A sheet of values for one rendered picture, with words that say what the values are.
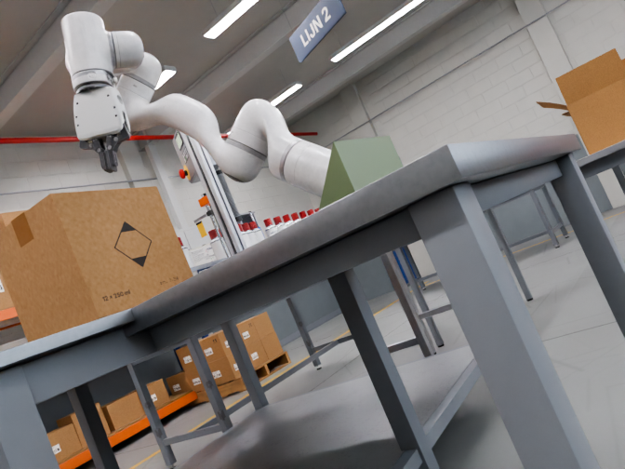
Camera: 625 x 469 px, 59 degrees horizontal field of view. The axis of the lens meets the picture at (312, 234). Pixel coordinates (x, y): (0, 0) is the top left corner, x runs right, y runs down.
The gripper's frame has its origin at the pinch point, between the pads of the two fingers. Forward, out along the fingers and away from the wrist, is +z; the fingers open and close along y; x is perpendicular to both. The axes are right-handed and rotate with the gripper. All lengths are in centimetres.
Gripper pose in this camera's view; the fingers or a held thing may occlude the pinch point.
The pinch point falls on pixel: (109, 162)
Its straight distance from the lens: 123.1
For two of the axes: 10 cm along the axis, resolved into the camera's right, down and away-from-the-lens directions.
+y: -9.7, 2.3, 0.7
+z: 2.2, 9.7, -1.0
